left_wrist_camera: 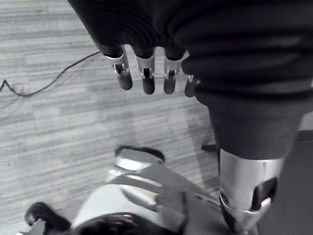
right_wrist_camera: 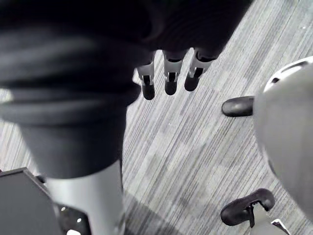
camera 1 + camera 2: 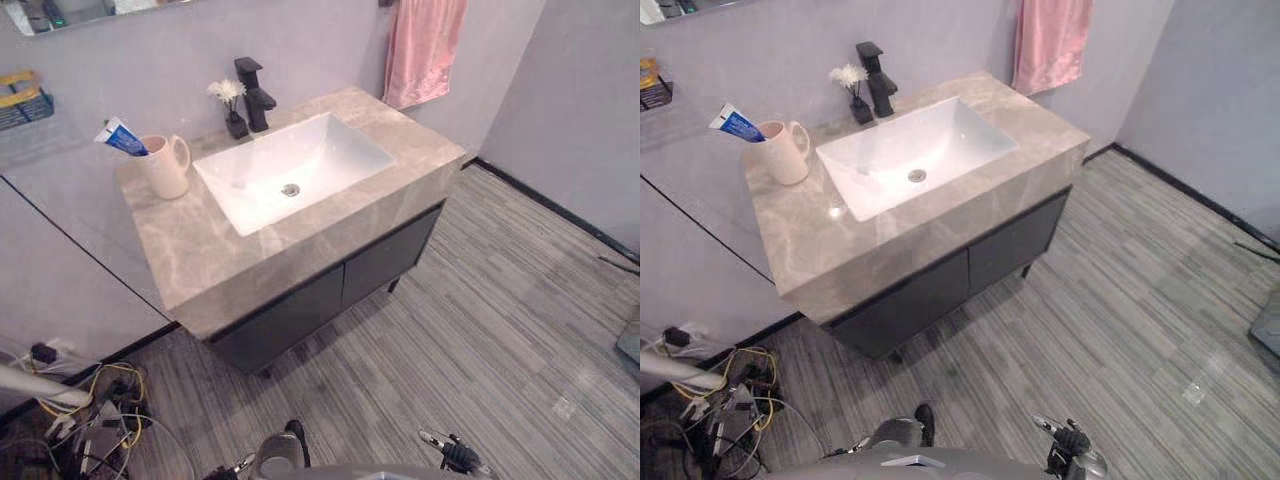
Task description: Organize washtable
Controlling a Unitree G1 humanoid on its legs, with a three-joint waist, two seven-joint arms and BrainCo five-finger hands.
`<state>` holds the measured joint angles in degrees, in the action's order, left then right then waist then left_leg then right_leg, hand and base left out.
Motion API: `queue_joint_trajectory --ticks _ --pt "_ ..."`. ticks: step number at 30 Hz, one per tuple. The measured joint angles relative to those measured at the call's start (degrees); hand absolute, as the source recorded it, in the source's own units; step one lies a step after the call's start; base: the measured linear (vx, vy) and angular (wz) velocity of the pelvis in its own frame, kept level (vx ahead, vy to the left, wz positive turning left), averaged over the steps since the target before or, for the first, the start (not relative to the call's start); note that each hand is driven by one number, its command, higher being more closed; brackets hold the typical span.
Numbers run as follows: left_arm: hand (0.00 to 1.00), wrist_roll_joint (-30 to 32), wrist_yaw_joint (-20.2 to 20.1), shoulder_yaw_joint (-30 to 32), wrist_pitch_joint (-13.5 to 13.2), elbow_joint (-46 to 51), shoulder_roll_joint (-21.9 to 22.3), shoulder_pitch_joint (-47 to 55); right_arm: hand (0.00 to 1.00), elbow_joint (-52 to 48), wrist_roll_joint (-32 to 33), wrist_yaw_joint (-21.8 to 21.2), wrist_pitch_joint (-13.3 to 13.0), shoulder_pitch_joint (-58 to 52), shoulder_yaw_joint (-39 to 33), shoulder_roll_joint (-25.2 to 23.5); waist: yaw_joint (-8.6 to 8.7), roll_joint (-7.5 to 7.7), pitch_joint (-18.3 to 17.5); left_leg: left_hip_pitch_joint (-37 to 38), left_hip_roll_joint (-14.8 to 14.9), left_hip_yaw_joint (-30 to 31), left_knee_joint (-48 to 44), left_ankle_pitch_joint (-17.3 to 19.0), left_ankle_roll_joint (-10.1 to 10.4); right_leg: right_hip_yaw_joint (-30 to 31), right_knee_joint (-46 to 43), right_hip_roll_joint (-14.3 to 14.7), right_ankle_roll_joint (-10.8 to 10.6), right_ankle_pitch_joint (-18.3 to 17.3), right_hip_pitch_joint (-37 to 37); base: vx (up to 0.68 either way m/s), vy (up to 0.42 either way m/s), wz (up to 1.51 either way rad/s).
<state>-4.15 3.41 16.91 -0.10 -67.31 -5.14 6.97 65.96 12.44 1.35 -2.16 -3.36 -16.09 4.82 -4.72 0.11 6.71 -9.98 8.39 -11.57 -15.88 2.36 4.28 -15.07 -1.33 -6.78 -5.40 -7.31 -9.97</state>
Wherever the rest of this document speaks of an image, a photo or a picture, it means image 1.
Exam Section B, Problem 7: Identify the thin black floor cable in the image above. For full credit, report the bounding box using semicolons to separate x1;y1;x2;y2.
0;50;101;98

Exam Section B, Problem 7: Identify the dark grey washtable cabinet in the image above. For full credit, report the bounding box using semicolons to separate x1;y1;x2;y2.
255;114;313;235

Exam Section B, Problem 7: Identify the robot dark foot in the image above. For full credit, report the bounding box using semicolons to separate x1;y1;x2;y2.
23;201;72;233
114;145;166;164

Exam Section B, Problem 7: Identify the robot left five-finger hand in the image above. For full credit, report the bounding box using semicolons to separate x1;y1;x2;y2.
67;0;313;235

